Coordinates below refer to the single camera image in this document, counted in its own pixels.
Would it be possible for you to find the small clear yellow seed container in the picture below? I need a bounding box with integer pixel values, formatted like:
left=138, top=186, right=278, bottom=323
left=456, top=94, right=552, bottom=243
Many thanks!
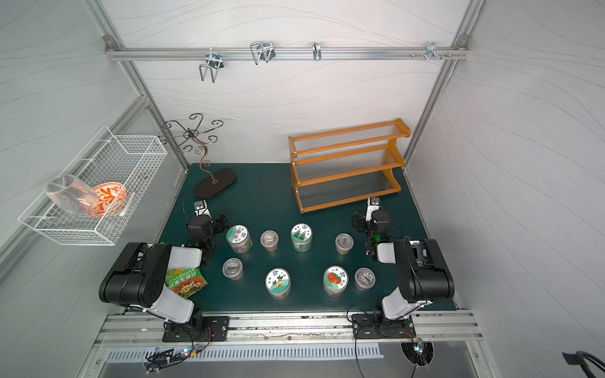
left=335, top=233, right=354, bottom=255

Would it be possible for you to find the small clear red seed container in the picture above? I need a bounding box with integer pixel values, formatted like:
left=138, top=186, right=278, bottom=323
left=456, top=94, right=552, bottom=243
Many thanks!
left=260, top=230, right=279, bottom=252

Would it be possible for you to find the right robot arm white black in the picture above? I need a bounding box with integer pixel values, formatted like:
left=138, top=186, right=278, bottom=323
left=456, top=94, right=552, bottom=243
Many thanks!
left=351, top=209, right=455, bottom=321

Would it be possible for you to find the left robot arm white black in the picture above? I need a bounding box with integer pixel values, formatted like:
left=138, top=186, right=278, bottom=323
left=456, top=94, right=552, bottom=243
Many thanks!
left=99, top=214, right=228, bottom=328

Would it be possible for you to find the wooden two-tier shelf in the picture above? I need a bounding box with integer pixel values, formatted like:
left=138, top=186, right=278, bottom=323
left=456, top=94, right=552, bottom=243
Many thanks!
left=288, top=119, right=411, bottom=214

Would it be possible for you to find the jar with purple flower lid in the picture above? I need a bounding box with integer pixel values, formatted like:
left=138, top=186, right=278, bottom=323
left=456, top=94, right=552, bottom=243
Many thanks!
left=226, top=225, right=253, bottom=255

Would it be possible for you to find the green snack bag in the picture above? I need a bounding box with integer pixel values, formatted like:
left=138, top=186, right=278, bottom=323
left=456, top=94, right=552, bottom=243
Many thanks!
left=165, top=268, right=209, bottom=299

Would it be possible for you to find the jar with tomato lid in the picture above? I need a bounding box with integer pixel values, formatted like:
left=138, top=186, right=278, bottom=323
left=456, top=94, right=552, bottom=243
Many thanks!
left=322, top=266, right=349, bottom=298

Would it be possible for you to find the jar with green tree lid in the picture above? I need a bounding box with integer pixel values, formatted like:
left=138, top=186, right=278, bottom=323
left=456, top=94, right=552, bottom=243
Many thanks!
left=290, top=223, right=313, bottom=253

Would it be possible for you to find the black metal jewelry stand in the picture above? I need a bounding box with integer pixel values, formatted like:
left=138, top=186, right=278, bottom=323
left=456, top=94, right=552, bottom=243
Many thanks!
left=161, top=113, right=236, bottom=200

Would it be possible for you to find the jar with carrot lid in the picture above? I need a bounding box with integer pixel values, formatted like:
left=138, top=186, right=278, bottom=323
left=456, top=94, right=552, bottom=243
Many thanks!
left=265, top=268, right=291, bottom=301

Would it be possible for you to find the orange patterned bowl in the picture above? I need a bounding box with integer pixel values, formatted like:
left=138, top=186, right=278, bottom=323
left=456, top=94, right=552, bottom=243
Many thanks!
left=84, top=182, right=127, bottom=217

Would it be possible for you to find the clear glass cup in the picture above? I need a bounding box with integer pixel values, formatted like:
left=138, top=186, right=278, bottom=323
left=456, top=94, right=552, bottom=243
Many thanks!
left=44, top=174, right=99, bottom=217

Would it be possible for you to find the metal double hook left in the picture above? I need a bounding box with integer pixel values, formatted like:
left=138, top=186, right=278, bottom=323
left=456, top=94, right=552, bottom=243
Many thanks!
left=199, top=52, right=225, bottom=83

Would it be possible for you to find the metal double hook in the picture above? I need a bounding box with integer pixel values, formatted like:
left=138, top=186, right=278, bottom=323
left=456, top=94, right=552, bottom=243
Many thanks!
left=250, top=42, right=276, bottom=66
left=199, top=52, right=225, bottom=83

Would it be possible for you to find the metal double hook middle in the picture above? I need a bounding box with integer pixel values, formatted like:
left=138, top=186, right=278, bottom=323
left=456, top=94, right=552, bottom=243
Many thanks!
left=250, top=42, right=276, bottom=66

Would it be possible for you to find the small metal hook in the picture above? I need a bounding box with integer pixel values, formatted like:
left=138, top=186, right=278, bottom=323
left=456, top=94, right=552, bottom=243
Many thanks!
left=312, top=42, right=321, bottom=61

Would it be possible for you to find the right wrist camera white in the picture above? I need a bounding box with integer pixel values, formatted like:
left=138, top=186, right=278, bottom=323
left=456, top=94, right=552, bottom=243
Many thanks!
left=366, top=197, right=381, bottom=222

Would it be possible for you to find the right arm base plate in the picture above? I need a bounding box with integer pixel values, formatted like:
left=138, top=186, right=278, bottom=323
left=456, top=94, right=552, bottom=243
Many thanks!
left=349, top=313, right=416, bottom=340

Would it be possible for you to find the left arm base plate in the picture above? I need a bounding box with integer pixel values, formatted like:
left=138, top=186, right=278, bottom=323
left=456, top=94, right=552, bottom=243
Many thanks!
left=162, top=316, right=231, bottom=343

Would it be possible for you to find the white wire basket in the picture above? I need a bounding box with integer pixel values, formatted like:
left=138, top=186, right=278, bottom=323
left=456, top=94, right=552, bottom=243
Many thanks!
left=18, top=127, right=167, bottom=246

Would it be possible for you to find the aluminium front rail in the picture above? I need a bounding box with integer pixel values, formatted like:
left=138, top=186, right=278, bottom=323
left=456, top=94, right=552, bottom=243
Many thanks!
left=93, top=310, right=483, bottom=347

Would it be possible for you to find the aluminium rail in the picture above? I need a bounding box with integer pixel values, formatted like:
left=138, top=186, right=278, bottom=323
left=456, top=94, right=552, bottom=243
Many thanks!
left=93, top=310, right=483, bottom=347
left=106, top=45, right=470, bottom=61

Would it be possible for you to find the white slotted cable duct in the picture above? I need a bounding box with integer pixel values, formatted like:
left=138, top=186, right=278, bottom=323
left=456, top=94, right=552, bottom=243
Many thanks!
left=106, top=343, right=384, bottom=364

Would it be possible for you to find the metal bracket hook right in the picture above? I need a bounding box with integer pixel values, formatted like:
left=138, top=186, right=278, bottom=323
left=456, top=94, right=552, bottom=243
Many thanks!
left=410, top=42, right=452, bottom=61

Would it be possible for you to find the aluminium top rail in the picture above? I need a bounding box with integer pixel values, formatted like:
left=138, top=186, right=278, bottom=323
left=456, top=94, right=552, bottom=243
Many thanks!
left=106, top=45, right=470, bottom=61

